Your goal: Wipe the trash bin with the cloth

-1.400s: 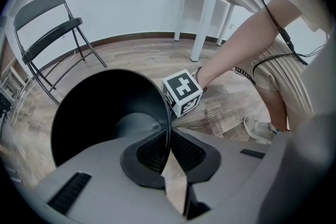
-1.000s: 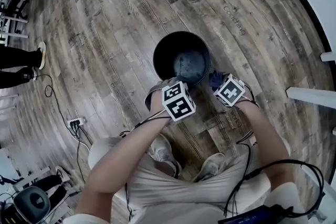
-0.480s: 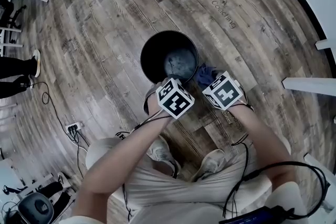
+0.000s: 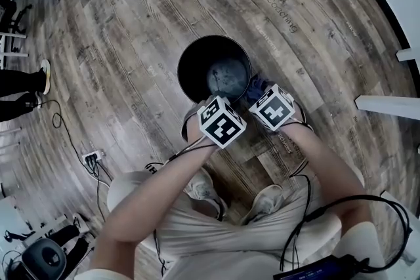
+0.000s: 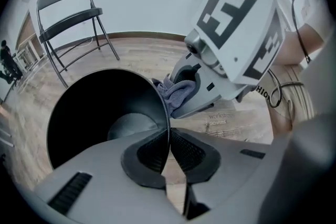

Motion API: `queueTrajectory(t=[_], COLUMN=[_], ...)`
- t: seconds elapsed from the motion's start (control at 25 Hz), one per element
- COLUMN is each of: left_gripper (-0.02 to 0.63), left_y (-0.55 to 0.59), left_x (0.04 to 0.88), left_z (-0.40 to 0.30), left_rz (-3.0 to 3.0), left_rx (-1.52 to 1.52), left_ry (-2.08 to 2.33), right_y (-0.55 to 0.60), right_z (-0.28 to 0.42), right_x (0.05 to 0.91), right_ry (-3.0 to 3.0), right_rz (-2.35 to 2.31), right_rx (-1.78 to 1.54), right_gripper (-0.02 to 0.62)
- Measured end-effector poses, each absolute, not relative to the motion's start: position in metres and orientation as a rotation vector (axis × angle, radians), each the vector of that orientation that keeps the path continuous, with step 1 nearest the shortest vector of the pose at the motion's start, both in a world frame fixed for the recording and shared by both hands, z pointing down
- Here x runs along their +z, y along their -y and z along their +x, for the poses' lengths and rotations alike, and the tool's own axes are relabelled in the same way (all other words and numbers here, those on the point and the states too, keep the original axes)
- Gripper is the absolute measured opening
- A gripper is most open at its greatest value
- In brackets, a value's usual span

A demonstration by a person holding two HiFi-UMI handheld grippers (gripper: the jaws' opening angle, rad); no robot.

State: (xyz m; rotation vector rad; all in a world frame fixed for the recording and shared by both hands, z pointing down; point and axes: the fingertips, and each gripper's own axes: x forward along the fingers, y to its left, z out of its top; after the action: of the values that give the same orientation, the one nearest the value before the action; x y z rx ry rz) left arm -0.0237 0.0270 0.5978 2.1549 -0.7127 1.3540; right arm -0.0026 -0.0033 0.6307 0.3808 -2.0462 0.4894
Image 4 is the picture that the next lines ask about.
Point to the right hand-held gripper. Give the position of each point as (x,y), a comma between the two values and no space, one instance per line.
(272,108)

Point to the dark blue cloth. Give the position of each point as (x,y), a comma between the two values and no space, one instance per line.
(257,88)

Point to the person's light shoe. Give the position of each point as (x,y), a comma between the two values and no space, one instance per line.
(201,190)
(267,201)

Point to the white desk with legs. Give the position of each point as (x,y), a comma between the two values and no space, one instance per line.
(13,54)

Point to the person's left hand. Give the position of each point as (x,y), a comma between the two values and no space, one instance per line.
(193,128)

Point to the black office chair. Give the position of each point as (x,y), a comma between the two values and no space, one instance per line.
(13,18)

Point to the black round bin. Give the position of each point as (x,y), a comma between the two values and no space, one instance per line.
(193,69)

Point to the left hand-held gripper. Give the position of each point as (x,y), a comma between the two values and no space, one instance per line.
(221,128)

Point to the person's right hand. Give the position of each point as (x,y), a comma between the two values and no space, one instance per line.
(295,123)

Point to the person in beige clothes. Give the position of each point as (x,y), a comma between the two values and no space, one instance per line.
(124,190)

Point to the person's right light shoe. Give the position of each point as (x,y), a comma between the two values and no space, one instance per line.
(267,201)

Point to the black chest device with screen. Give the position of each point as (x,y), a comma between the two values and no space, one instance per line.
(311,272)

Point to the person's left forearm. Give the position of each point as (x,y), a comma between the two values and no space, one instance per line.
(157,193)

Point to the white power strip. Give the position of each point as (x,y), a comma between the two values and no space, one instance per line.
(93,155)

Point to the person's left light shoe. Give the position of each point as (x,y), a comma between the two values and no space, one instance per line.
(201,190)

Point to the person's right forearm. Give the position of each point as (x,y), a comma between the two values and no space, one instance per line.
(328,167)

